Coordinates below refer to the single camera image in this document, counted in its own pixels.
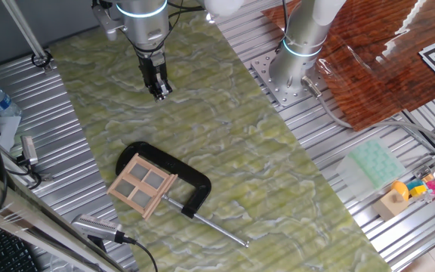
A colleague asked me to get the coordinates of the silver camera with vents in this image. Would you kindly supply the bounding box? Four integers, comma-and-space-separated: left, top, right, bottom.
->
70, 214, 124, 243

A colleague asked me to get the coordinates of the black camera cable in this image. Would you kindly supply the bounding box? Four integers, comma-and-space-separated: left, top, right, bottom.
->
115, 232, 159, 272

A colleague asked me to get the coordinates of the blue toy block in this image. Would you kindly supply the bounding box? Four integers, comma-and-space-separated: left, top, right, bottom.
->
407, 179, 426, 192

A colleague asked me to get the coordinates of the grey robot power cable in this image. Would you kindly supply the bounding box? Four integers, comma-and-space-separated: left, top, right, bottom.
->
301, 75, 435, 150

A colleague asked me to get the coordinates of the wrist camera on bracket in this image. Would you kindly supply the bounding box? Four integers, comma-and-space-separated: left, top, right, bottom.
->
91, 1, 126, 42

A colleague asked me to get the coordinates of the yellow toy block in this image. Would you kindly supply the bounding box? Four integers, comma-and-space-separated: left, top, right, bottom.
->
409, 184, 428, 198

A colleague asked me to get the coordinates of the translucent green plastic tray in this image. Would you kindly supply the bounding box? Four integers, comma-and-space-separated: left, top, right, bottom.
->
335, 138, 407, 201

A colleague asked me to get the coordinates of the black ring pole base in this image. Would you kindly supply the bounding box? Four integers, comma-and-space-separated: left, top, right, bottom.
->
31, 51, 54, 69

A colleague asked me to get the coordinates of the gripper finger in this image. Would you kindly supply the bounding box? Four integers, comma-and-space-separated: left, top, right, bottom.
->
160, 73, 174, 97
150, 83, 165, 102

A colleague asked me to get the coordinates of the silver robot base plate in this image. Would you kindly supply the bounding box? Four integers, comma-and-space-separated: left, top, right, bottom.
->
250, 51, 328, 107

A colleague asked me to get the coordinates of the wooden block house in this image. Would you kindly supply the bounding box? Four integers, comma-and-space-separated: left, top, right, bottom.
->
372, 188, 410, 222

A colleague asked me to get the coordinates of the green marble pattern mat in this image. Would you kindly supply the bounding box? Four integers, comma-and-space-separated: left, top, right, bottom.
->
48, 0, 392, 272

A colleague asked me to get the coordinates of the small wooden sliding window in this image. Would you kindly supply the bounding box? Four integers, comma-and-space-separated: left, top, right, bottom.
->
106, 153, 179, 221

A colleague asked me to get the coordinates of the metal stand pole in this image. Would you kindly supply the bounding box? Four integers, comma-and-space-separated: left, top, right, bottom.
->
1, 0, 52, 73

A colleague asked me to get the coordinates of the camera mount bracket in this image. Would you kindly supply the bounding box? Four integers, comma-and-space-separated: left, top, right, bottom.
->
13, 154, 54, 190

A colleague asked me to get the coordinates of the white paper sheet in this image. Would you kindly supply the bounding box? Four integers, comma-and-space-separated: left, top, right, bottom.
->
0, 115, 22, 152

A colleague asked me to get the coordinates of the small silver camera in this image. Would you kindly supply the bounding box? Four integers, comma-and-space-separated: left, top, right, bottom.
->
20, 135, 39, 166

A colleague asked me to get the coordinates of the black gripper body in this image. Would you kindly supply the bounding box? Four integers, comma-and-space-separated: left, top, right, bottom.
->
137, 52, 169, 90

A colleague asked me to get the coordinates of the black C-clamp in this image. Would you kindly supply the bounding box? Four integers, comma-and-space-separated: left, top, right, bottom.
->
114, 141, 250, 249

